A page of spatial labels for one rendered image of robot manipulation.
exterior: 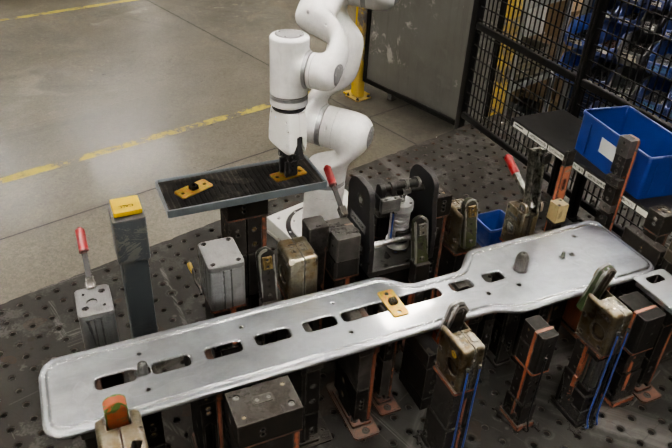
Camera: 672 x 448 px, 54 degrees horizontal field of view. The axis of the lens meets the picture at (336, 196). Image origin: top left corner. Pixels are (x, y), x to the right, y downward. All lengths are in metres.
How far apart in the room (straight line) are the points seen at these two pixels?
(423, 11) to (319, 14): 2.79
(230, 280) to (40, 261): 2.06
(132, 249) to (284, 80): 0.50
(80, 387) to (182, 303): 0.66
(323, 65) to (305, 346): 0.57
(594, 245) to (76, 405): 1.23
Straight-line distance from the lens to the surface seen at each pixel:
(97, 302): 1.40
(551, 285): 1.60
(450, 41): 4.14
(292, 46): 1.39
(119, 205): 1.49
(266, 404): 1.21
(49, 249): 3.43
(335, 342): 1.36
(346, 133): 1.82
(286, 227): 2.08
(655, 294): 1.68
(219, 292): 1.40
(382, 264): 1.61
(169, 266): 2.05
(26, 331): 1.93
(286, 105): 1.43
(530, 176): 1.70
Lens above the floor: 1.95
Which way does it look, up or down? 32 degrees down
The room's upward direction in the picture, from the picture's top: 3 degrees clockwise
